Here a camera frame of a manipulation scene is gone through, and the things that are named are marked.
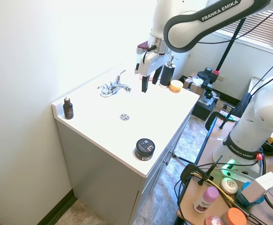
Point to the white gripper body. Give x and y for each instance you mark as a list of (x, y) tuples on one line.
[(148, 62)]

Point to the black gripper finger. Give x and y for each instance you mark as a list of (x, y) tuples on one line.
[(144, 84), (156, 76)]

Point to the white Franka Emika robot arm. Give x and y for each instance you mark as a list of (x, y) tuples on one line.
[(248, 131)]

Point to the black soap pump bottle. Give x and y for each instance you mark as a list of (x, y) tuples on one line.
[(167, 73)]

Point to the orange round jar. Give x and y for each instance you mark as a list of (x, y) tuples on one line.
[(175, 86)]

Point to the chrome sink drain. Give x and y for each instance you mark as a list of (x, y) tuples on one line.
[(124, 117)]

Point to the brown cardboard box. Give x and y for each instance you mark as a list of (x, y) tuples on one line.
[(192, 86)]

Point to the black round jar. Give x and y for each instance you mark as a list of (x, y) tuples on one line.
[(145, 149)]

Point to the grey vanity cabinet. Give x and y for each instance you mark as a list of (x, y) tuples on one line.
[(117, 150)]

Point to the black C-clamp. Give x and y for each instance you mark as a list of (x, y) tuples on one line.
[(217, 118)]

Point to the brown dropper bottle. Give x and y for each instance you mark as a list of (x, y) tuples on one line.
[(68, 110)]

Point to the black table clamp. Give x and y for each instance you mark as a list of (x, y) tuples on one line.
[(197, 171)]

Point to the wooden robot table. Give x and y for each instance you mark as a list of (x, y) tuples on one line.
[(220, 168)]

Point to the window blinds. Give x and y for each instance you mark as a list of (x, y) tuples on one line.
[(262, 25)]

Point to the pink deodorant stick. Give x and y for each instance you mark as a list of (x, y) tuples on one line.
[(207, 199)]

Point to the red emergency stop button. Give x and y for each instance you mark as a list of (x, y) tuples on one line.
[(258, 156)]

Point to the round white soap tin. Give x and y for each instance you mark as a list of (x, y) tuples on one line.
[(229, 185)]

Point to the white cardboard box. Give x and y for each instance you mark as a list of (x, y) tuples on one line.
[(260, 185)]

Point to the pink round soap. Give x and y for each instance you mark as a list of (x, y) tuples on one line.
[(213, 220)]

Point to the blue cup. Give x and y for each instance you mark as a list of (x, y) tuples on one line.
[(248, 199)]

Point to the orange round lid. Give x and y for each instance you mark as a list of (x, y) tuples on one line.
[(235, 217)]

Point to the dark red wrist camera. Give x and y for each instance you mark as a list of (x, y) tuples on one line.
[(142, 47)]

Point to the black camera stand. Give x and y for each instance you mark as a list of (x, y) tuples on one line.
[(220, 68)]

